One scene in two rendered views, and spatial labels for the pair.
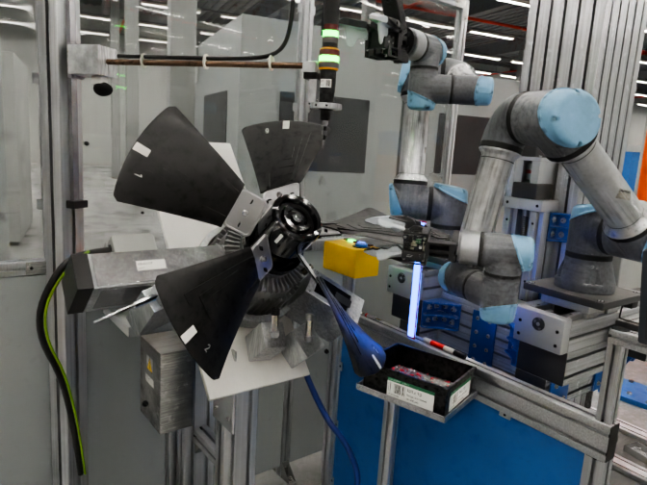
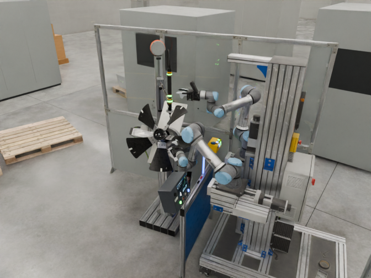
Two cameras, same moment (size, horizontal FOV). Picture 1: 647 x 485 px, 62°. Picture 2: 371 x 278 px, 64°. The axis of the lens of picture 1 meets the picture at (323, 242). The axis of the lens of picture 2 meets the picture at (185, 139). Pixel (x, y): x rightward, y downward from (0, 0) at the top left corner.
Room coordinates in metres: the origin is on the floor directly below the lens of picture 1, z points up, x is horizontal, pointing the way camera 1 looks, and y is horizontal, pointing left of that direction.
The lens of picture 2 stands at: (0.07, -2.25, 2.54)
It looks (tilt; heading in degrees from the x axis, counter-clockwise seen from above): 28 degrees down; 60
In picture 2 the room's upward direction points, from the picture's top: 1 degrees clockwise
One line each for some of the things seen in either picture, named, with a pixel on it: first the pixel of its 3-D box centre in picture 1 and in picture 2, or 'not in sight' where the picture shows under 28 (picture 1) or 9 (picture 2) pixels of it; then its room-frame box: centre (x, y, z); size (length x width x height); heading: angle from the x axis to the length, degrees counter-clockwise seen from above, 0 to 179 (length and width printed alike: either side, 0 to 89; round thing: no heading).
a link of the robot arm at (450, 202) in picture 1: (447, 203); (248, 139); (1.81, -0.41, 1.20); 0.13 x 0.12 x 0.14; 82
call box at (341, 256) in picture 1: (350, 260); (214, 145); (1.66, -0.09, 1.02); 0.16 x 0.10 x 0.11; 38
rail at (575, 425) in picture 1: (440, 363); (200, 182); (1.35, -0.33, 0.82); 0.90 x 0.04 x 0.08; 38
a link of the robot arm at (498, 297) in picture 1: (494, 294); (183, 169); (1.14, -0.38, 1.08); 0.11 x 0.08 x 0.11; 24
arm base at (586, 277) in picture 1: (586, 269); (233, 178); (1.42, -0.71, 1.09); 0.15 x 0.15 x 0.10
